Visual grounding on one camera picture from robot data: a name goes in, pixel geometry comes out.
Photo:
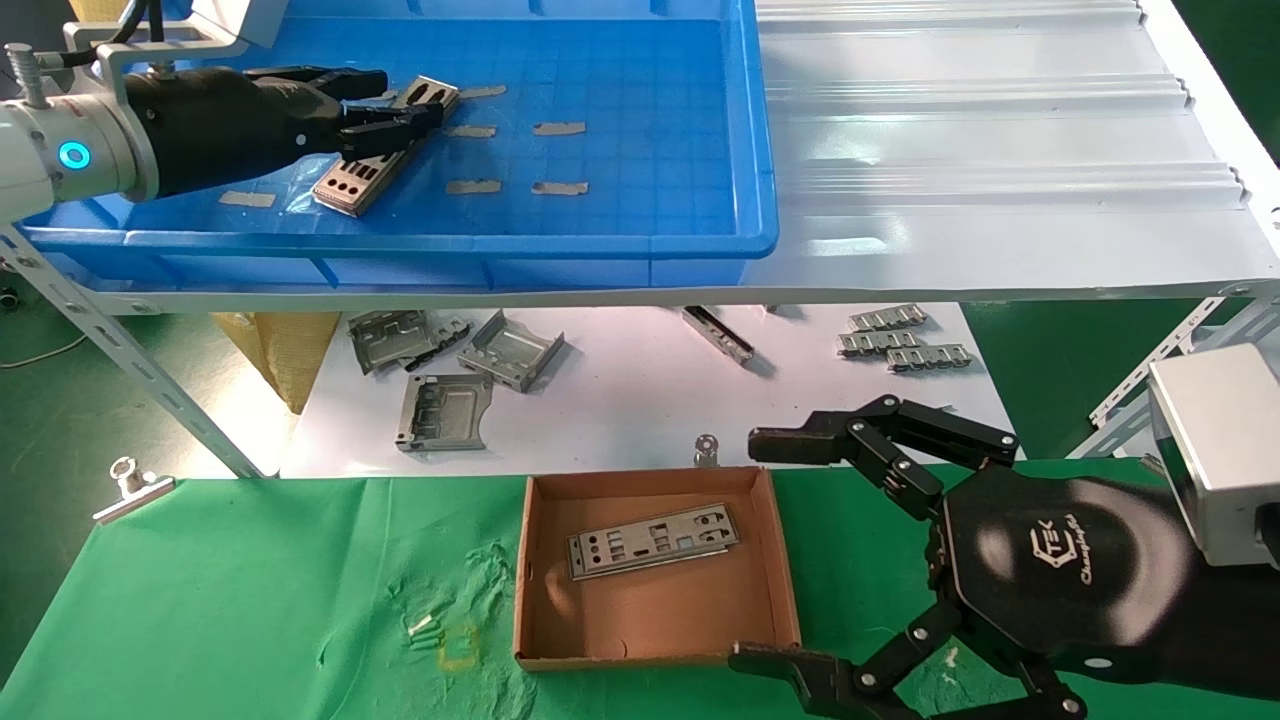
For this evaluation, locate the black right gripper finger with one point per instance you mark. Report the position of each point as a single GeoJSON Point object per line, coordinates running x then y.
{"type": "Point", "coordinates": [790, 670]}
{"type": "Point", "coordinates": [800, 445]}

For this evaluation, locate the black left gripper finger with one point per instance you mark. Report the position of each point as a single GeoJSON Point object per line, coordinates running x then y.
{"type": "Point", "coordinates": [395, 122]}
{"type": "Point", "coordinates": [330, 80]}

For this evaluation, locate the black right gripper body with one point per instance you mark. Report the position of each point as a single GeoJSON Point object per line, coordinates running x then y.
{"type": "Point", "coordinates": [1060, 570]}

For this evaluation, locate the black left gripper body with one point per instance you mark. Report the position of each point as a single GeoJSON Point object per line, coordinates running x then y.
{"type": "Point", "coordinates": [290, 125]}

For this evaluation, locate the silver perforated shield plate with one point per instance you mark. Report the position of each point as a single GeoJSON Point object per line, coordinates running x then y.
{"type": "Point", "coordinates": [345, 190]}
{"type": "Point", "coordinates": [650, 540]}

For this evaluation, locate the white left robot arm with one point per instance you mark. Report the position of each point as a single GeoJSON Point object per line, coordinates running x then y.
{"type": "Point", "coordinates": [100, 150]}

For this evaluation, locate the brown cardboard box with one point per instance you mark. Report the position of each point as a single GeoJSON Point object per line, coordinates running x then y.
{"type": "Point", "coordinates": [650, 615]}

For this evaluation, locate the blue plastic tray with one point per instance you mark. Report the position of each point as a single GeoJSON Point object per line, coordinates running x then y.
{"type": "Point", "coordinates": [650, 150]}

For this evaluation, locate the ladder-shaped metal clip strip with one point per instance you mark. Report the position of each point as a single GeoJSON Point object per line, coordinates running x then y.
{"type": "Point", "coordinates": [880, 343]}
{"type": "Point", "coordinates": [888, 318]}

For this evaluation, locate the narrow dark metal strip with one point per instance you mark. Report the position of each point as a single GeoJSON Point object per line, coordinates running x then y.
{"type": "Point", "coordinates": [720, 337]}

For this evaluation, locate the small metal shield group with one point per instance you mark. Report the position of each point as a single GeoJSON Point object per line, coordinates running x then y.
{"type": "Point", "coordinates": [930, 358]}

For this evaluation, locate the white paper sheet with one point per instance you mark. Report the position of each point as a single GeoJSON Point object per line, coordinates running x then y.
{"type": "Point", "coordinates": [620, 400]}

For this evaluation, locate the yellow woven sack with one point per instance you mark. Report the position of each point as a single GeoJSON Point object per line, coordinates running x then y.
{"type": "Point", "coordinates": [95, 10]}
{"type": "Point", "coordinates": [285, 350]}

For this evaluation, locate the flat grey metal cover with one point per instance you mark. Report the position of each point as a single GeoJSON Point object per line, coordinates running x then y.
{"type": "Point", "coordinates": [445, 410]}

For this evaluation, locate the green table cloth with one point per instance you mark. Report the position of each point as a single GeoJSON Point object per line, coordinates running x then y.
{"type": "Point", "coordinates": [250, 600]}

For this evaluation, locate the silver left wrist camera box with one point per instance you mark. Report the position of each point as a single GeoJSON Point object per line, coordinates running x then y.
{"type": "Point", "coordinates": [240, 20]}

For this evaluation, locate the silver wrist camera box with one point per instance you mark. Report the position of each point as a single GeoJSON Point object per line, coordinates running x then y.
{"type": "Point", "coordinates": [1220, 450]}
{"type": "Point", "coordinates": [240, 20]}

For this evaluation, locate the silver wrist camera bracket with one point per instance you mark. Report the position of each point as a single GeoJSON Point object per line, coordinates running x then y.
{"type": "Point", "coordinates": [150, 45]}

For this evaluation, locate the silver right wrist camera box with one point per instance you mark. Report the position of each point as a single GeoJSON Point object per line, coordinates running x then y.
{"type": "Point", "coordinates": [1220, 450]}

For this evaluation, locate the grey stamped metal bracket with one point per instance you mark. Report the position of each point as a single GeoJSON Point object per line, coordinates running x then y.
{"type": "Point", "coordinates": [395, 340]}

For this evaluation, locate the white slotted shelf post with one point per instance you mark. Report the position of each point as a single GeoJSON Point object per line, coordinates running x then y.
{"type": "Point", "coordinates": [1190, 385]}
{"type": "Point", "coordinates": [150, 370]}
{"type": "Point", "coordinates": [1160, 365]}

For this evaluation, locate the U-shaped grey metal bracket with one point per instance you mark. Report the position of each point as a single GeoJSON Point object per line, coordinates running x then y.
{"type": "Point", "coordinates": [510, 352]}

